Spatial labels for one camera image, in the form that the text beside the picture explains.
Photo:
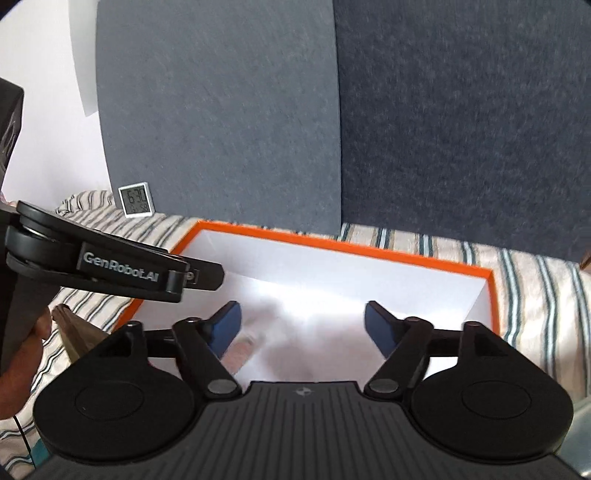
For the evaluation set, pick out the small digital clock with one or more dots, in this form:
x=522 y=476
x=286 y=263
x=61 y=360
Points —
x=134 y=200

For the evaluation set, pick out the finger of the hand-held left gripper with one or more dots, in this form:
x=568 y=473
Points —
x=205 y=277
x=124 y=274

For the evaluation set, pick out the striped blanket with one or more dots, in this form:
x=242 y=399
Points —
x=531 y=286

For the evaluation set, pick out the light grey cushion panel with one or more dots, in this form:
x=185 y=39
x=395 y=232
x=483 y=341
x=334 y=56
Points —
x=217 y=115

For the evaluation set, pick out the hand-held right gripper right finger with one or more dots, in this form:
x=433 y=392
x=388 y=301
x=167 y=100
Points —
x=376 y=327

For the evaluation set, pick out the person's left hand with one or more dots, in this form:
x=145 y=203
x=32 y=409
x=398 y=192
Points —
x=39 y=325

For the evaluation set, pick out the dark handbag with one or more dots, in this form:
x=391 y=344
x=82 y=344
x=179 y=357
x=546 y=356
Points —
x=74 y=332

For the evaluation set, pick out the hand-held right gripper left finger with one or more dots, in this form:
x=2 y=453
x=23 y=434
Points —
x=228 y=323

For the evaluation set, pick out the orange box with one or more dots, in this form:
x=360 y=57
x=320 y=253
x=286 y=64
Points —
x=323 y=286

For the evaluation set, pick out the dark grey cushion panel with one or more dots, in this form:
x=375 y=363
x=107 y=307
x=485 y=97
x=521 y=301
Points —
x=461 y=124

